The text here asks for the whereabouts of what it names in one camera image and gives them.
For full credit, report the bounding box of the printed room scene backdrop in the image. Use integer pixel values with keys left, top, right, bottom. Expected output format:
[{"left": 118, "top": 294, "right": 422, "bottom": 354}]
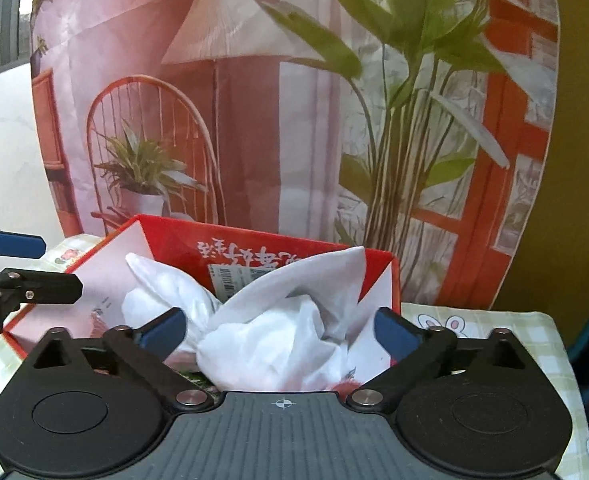
[{"left": 30, "top": 0, "right": 561, "bottom": 311}]

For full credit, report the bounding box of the green checked tablecloth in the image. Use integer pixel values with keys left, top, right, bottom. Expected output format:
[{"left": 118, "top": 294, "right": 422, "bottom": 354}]
[{"left": 0, "top": 234, "right": 589, "bottom": 480}]

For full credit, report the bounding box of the white plastic bag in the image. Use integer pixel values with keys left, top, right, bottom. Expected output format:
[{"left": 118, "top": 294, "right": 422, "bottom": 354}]
[{"left": 123, "top": 246, "right": 392, "bottom": 392}]

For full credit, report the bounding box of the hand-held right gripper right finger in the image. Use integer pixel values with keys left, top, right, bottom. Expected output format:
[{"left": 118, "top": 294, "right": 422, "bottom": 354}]
[{"left": 347, "top": 306, "right": 533, "bottom": 411}]

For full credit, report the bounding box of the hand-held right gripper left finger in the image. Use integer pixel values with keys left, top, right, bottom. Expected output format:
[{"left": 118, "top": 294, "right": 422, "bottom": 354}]
[{"left": 29, "top": 307, "right": 214, "bottom": 411}]

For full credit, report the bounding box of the red strawberry print box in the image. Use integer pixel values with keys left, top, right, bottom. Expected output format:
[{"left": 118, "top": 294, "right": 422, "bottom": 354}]
[{"left": 3, "top": 214, "right": 401, "bottom": 393}]

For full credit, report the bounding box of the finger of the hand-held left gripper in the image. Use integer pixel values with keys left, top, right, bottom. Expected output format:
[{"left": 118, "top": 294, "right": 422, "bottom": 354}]
[
  {"left": 0, "top": 219, "right": 46, "bottom": 260},
  {"left": 0, "top": 265, "right": 84, "bottom": 333}
]

